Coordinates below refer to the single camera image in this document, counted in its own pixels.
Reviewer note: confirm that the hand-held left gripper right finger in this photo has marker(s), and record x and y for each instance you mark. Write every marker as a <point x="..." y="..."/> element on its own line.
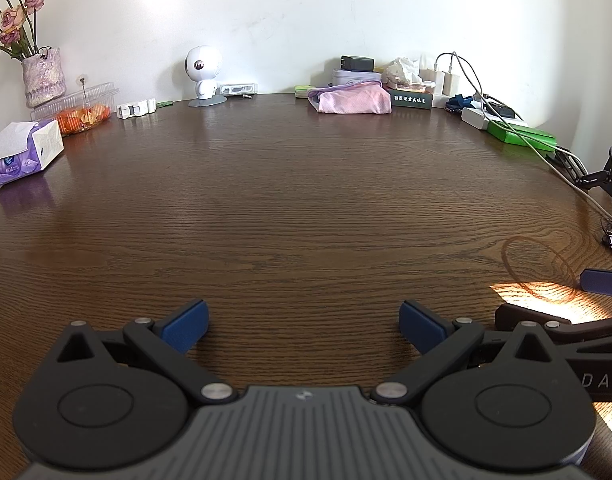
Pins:
<point x="421" y="327"/>

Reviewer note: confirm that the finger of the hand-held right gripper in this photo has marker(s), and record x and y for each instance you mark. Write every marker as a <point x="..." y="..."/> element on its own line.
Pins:
<point x="606" y="282"/>
<point x="513" y="315"/>

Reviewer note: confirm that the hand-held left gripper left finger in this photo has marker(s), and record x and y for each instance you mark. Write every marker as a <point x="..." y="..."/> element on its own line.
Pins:
<point x="186" y="325"/>

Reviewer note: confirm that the pink blue mesh garment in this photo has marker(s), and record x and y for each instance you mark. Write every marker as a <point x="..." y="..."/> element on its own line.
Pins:
<point x="351" y="100"/>

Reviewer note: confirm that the white power bank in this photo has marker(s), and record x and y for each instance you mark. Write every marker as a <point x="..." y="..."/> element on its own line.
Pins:
<point x="474" y="117"/>

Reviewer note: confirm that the black power adapter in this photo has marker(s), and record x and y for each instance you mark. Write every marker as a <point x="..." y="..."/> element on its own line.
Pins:
<point x="501" y="110"/>

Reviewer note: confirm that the white clip holder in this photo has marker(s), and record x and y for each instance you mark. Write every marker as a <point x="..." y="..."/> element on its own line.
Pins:
<point x="136" y="109"/>

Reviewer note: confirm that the purple white tissue pack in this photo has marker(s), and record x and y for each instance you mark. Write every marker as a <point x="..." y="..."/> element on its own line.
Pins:
<point x="31" y="160"/>

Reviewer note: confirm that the dark green tissue box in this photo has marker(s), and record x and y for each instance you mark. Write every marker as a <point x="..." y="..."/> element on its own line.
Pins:
<point x="411" y="100"/>

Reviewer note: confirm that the clear plastic snack container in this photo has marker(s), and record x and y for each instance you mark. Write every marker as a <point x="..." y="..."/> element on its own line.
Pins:
<point x="81" y="115"/>

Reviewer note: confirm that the white charger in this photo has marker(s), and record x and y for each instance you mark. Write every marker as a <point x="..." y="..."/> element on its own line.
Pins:
<point x="449" y="84"/>
<point x="431" y="80"/>

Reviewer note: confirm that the white rectangular case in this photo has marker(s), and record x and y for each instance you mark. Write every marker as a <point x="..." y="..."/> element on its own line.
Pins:
<point x="238" y="89"/>

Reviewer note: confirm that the white power strip with chargers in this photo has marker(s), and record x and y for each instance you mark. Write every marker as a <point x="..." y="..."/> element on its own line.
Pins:
<point x="473" y="76"/>

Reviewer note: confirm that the crumpled white tissue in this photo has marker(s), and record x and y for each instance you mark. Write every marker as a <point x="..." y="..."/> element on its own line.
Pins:
<point x="403" y="70"/>

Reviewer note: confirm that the grey tin box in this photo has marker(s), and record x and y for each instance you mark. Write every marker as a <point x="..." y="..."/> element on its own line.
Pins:
<point x="356" y="76"/>

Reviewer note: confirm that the white robot figure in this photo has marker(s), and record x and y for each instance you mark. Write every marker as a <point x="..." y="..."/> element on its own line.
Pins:
<point x="201" y="65"/>

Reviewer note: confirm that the green white small box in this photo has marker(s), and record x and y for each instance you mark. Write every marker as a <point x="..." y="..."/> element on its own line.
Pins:
<point x="303" y="92"/>

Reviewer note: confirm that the black charger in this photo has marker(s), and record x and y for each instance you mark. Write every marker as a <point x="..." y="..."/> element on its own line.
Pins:
<point x="358" y="63"/>

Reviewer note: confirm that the mottled purple white vase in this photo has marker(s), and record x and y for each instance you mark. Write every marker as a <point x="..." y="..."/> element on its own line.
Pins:
<point x="43" y="80"/>

